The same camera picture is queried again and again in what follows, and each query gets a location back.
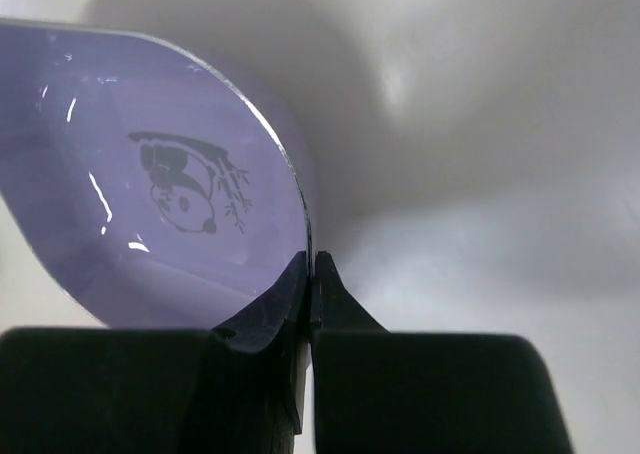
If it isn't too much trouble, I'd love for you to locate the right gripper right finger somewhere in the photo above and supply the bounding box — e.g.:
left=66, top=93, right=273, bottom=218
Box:
left=310, top=252, right=573, bottom=453

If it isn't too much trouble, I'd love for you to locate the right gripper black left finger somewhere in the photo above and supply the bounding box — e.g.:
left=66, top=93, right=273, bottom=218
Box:
left=1, top=252, right=309, bottom=453

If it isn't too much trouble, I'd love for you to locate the purple plate top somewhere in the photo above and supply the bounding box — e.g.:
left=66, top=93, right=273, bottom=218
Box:
left=1, top=20, right=311, bottom=328

